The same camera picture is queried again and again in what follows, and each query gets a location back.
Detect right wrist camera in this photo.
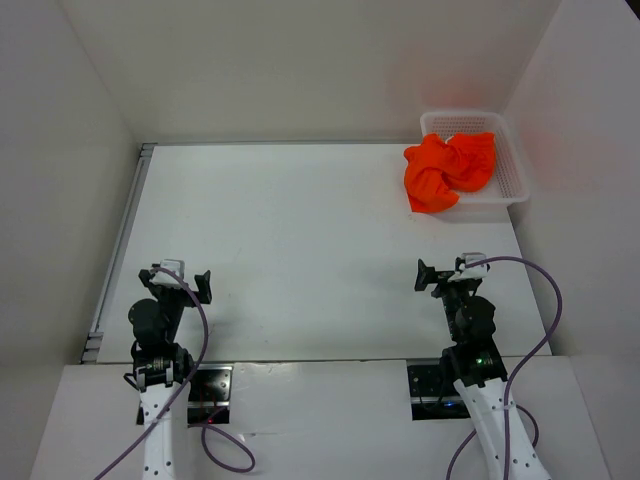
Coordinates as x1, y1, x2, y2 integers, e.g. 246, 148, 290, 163
456, 252, 489, 280

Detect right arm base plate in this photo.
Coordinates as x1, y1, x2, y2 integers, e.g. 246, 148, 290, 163
406, 361, 470, 421

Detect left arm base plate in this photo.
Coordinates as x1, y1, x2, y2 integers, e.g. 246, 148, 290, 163
136, 364, 234, 426

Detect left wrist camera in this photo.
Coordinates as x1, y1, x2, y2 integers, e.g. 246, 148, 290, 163
150, 259, 185, 288

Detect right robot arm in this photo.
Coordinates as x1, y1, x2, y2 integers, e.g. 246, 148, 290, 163
414, 253, 551, 479

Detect orange shorts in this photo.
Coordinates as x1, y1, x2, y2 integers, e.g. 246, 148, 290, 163
404, 132, 497, 214

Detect white plastic basket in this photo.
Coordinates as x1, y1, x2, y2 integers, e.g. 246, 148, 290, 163
420, 109, 530, 212

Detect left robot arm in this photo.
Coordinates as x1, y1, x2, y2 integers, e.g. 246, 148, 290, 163
128, 259, 211, 479

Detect aluminium table edge rail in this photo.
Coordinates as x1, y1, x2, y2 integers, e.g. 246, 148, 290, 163
79, 143, 156, 364

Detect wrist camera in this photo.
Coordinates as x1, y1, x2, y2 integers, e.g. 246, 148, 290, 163
456, 252, 489, 280
150, 259, 185, 288

